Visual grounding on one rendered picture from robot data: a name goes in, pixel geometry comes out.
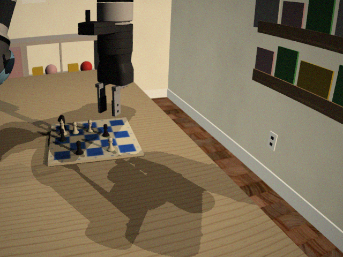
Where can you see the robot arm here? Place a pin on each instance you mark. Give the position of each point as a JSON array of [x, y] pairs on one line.
[[6, 55]]

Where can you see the blue and cream chessboard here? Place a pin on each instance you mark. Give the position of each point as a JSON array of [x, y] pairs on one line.
[[93, 144]]

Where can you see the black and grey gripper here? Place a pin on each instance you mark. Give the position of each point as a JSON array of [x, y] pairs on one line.
[[116, 47]]

